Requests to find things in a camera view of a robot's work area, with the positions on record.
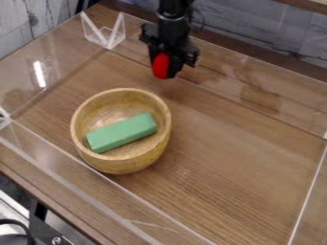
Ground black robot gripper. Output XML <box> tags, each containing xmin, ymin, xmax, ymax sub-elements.
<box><xmin>138</xmin><ymin>12</ymin><xmax>200</xmax><ymax>78</ymax></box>

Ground red plush fruit green stem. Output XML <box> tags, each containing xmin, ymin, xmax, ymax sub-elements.
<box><xmin>152</xmin><ymin>52</ymin><xmax>169</xmax><ymax>79</ymax></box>

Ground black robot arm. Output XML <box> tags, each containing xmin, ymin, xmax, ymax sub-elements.
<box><xmin>138</xmin><ymin>0</ymin><xmax>200</xmax><ymax>79</ymax></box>

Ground green rectangular block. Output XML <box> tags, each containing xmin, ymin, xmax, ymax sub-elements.
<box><xmin>85</xmin><ymin>112</ymin><xmax>157</xmax><ymax>154</ymax></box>

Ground wooden bowl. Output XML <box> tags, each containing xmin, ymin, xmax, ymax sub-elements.
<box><xmin>70</xmin><ymin>88</ymin><xmax>172</xmax><ymax>174</ymax></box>

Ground clear acrylic tray walls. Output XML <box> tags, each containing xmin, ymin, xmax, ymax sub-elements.
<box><xmin>0</xmin><ymin>7</ymin><xmax>327</xmax><ymax>245</ymax></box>

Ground black metal table frame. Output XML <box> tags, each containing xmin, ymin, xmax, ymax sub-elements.
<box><xmin>29</xmin><ymin>199</ymin><xmax>73</xmax><ymax>245</ymax></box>

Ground black cable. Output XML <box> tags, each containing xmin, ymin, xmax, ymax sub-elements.
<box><xmin>0</xmin><ymin>218</ymin><xmax>33</xmax><ymax>245</ymax></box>

